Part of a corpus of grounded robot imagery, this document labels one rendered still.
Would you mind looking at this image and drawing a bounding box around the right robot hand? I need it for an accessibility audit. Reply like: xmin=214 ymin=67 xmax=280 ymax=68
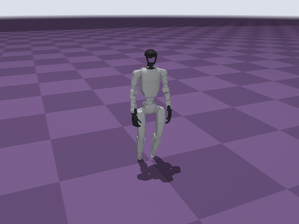
xmin=131 ymin=109 xmax=141 ymax=127

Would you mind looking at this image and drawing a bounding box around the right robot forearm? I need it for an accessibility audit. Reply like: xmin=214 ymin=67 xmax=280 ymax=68
xmin=129 ymin=89 xmax=137 ymax=113

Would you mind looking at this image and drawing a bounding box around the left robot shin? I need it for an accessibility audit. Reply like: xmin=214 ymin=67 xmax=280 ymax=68
xmin=150 ymin=138 xmax=161 ymax=156

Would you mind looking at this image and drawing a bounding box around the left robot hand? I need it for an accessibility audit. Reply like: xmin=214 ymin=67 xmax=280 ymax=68
xmin=165 ymin=105 xmax=172 ymax=124

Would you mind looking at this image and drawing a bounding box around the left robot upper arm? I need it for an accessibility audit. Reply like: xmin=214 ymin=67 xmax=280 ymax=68
xmin=160 ymin=69 xmax=169 ymax=93

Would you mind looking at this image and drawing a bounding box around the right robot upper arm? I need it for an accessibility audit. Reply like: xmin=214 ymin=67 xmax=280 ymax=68
xmin=131 ymin=70 xmax=142 ymax=96

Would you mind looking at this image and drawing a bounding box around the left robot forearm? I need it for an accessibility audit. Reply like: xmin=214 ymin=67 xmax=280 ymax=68
xmin=164 ymin=87 xmax=172 ymax=108

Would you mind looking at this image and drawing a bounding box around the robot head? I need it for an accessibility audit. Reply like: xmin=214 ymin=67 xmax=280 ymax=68
xmin=144 ymin=49 xmax=157 ymax=70

